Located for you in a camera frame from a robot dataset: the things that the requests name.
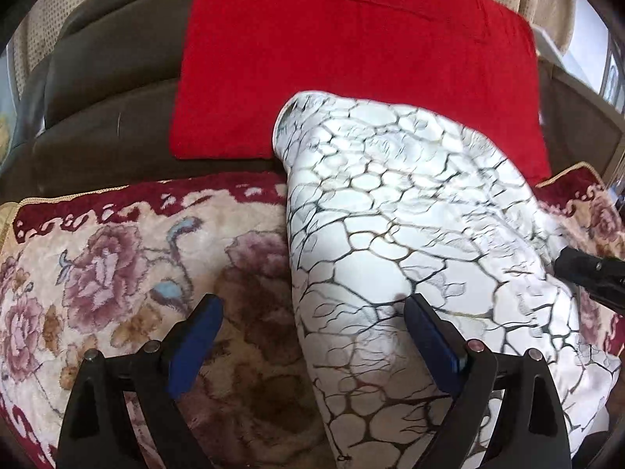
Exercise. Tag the white crackle-print jacket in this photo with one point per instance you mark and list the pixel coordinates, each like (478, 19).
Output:
(390, 254)

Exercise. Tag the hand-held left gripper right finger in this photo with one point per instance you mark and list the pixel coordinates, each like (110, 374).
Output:
(434, 347)

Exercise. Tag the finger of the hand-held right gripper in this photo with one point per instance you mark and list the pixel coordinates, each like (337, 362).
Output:
(591, 273)

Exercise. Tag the red cushion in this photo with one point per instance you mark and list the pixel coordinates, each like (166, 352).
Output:
(342, 58)

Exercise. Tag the maroon floral sofa seat cover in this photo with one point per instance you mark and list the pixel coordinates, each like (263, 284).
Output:
(600, 220)
(122, 264)

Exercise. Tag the beige lace sofa cover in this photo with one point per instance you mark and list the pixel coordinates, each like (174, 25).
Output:
(58, 19)
(551, 5)

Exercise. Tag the dark brown leather sofa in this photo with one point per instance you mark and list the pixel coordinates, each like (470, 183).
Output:
(97, 107)

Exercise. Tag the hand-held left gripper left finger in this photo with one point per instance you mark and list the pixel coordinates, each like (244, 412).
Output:
(193, 347)

